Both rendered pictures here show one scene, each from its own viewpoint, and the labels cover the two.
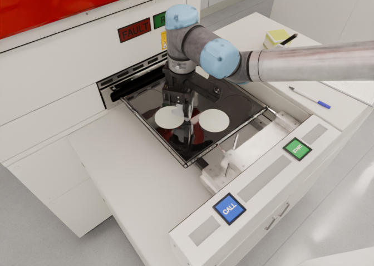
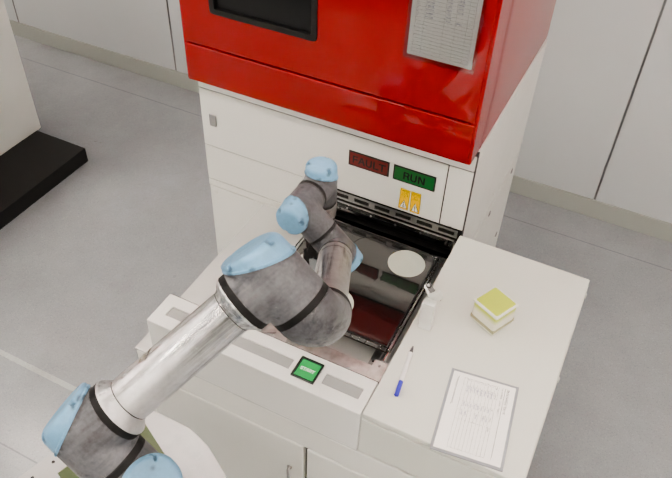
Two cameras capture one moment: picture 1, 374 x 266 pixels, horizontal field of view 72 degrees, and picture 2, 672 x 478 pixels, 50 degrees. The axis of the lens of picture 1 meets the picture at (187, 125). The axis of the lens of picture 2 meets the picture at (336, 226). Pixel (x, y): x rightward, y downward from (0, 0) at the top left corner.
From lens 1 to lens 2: 1.38 m
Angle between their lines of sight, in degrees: 44
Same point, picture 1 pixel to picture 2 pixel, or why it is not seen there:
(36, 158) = (232, 199)
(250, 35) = (509, 286)
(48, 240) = not seen: hidden behind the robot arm
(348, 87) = (456, 415)
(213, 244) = (171, 324)
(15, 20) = (258, 90)
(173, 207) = not seen: hidden behind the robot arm
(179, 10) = (318, 163)
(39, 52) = (275, 120)
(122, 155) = not seen: hidden behind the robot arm
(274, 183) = (250, 356)
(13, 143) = (223, 170)
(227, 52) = (285, 210)
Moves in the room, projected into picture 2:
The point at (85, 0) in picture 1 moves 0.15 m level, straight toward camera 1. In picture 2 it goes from (312, 108) to (268, 132)
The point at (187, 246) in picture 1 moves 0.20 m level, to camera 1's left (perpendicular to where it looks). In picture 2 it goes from (163, 308) to (143, 253)
